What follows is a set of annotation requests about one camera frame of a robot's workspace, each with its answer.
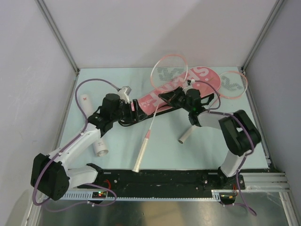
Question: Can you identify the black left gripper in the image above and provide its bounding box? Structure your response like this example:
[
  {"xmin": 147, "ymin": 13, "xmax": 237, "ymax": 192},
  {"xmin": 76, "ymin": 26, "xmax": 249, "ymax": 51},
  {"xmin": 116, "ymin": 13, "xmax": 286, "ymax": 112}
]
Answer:
[{"xmin": 111, "ymin": 99, "xmax": 147, "ymax": 122}]

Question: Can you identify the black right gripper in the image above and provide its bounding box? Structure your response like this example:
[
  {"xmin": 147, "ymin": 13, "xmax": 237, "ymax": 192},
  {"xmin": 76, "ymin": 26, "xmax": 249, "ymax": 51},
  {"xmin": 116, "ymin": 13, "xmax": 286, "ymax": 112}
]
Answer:
[{"xmin": 159, "ymin": 86, "xmax": 192, "ymax": 113}]

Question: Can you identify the pink racket bag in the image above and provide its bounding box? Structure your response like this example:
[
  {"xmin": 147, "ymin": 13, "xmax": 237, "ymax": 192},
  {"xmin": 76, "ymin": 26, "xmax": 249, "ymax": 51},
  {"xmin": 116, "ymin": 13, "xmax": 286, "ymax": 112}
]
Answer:
[{"xmin": 138, "ymin": 66, "xmax": 221, "ymax": 116}]

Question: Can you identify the white shuttlecock tube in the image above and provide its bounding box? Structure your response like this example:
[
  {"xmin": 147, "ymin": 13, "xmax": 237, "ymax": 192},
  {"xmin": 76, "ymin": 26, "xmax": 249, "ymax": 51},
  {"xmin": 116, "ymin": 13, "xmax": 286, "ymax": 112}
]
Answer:
[{"xmin": 79, "ymin": 94, "xmax": 109, "ymax": 157}]

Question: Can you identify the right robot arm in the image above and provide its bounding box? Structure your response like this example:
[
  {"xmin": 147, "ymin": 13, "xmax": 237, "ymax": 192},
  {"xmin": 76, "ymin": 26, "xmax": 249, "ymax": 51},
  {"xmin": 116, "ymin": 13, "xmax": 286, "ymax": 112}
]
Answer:
[{"xmin": 158, "ymin": 87, "xmax": 261, "ymax": 189}]

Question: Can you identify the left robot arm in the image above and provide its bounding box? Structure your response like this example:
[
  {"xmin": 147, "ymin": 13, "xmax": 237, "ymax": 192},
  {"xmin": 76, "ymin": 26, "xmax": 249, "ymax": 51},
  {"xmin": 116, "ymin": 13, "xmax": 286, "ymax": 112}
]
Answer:
[{"xmin": 31, "ymin": 94, "xmax": 148, "ymax": 201}]

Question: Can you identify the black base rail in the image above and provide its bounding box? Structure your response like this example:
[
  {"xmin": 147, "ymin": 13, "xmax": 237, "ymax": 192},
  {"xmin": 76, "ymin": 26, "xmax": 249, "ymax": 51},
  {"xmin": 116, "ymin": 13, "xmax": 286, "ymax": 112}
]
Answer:
[{"xmin": 77, "ymin": 169, "xmax": 246, "ymax": 198}]

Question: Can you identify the white slotted cable duct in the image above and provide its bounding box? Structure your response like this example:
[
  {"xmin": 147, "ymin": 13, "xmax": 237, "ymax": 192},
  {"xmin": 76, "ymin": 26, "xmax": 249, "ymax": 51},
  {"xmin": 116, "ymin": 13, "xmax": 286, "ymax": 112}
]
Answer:
[{"xmin": 61, "ymin": 190, "xmax": 236, "ymax": 202}]

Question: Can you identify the aluminium frame post left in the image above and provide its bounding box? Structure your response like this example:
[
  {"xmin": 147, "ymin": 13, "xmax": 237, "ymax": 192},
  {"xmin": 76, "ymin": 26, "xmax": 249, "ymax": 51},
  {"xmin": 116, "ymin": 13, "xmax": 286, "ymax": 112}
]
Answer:
[{"xmin": 35, "ymin": 0, "xmax": 80, "ymax": 75}]

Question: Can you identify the aluminium frame post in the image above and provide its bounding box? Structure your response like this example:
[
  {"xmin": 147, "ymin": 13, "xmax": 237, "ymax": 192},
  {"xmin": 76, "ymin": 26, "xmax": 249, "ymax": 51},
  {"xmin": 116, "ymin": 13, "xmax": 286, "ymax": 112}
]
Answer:
[
  {"xmin": 35, "ymin": 0, "xmax": 80, "ymax": 75},
  {"xmin": 240, "ymin": 0, "xmax": 287, "ymax": 72}
]

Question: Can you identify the aluminium frame post right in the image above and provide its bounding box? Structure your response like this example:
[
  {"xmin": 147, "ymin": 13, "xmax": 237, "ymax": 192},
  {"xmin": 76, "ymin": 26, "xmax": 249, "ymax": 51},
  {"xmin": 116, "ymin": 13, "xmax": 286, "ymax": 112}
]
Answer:
[{"xmin": 240, "ymin": 0, "xmax": 287, "ymax": 72}]

